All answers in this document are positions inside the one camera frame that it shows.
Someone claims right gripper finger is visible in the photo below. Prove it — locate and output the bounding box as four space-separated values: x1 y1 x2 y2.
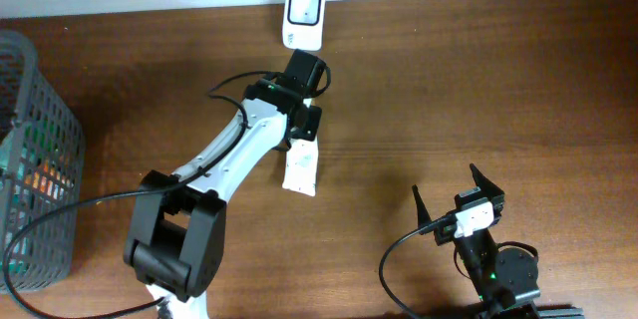
412 184 432 228
470 163 503 198

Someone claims white tube brown cap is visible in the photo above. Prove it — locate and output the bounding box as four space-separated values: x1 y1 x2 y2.
281 98 320 197

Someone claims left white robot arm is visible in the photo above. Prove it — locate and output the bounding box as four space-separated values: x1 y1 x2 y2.
123 50 331 318

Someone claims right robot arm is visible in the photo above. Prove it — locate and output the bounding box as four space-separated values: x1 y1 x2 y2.
412 164 584 318

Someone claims white barcode scanner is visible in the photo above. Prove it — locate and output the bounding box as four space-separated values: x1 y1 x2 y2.
282 0 326 51

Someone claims grey plastic mesh basket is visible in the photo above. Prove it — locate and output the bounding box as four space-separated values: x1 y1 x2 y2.
1 30 86 292

